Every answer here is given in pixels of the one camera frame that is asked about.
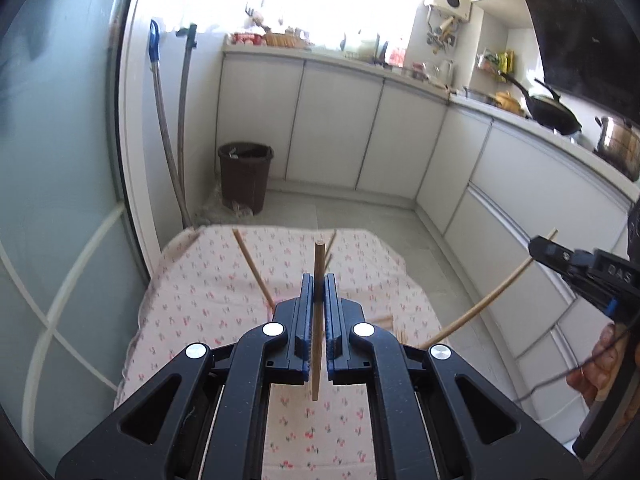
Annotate person's right hand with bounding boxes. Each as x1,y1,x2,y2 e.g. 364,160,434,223
566,324,622,408

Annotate thin brown chopstick in holder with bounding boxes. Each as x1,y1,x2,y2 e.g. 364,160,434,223
324,229,337,262

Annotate stainless steel pot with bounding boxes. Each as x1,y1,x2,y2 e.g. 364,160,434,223
594,116,640,182

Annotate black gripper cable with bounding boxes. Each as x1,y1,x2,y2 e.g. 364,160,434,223
514,324,632,403

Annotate dark brown trash bin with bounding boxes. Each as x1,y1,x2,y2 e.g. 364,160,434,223
217,142,274,216

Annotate cherry print tablecloth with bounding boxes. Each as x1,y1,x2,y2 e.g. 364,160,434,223
115,226,440,479

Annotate frosted glass sliding door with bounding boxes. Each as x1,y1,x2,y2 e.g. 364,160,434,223
1,0,149,472

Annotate blue handled mop pole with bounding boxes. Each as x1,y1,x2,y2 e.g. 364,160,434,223
148,20,191,228

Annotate black range hood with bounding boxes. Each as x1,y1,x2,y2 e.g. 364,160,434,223
525,0,639,124

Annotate white kitchen cabinets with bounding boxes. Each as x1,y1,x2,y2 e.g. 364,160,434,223
214,44,640,441

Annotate thick wooden chopstick in holder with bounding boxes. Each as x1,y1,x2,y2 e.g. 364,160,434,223
232,228,276,316

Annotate black frying pan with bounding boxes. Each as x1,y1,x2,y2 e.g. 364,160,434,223
497,70,582,136

